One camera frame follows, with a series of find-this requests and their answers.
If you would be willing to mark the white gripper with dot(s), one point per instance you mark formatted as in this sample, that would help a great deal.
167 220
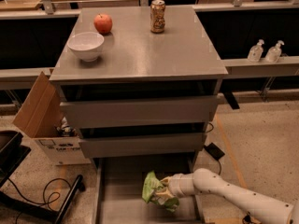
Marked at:
176 184

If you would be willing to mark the green rice chip bag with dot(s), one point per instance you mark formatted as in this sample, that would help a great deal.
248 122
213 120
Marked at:
150 186

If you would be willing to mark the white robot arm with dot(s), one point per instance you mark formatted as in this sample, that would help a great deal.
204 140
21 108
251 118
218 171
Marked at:
266 209

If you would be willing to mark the middle grey drawer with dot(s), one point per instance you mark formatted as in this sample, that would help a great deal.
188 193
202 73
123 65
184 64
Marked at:
142 145

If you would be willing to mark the open bottom grey drawer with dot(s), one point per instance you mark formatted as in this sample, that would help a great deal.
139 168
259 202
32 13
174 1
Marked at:
119 191

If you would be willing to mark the top grey drawer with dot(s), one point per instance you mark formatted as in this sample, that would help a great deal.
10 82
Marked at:
122 113

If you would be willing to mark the grey drawer cabinet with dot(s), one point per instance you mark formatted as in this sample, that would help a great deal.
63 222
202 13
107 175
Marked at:
155 89

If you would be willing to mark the black power adapter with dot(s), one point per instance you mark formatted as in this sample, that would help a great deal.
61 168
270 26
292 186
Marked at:
214 151

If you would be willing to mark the cardboard box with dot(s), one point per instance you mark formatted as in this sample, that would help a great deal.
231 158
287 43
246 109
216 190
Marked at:
41 119

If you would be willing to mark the black metal stand base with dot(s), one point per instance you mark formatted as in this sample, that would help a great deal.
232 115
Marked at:
12 153

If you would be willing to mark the left sanitizer pump bottle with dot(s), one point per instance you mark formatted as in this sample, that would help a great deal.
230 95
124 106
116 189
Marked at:
256 52

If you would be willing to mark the sanitizer pump bottle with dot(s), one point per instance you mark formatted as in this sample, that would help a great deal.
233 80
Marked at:
256 52
274 53

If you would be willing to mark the white ceramic bowl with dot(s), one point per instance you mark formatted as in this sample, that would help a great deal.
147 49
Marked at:
86 46

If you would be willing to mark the right sanitizer pump bottle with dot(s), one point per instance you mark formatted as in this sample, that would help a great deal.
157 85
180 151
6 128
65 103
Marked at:
274 53

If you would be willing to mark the red apple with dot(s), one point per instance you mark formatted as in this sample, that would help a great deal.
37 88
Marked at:
103 23

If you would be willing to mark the patterned drink can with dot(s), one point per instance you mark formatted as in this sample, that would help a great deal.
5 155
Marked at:
157 21

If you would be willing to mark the grey metal rail shelf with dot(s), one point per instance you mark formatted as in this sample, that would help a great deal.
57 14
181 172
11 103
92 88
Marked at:
203 43

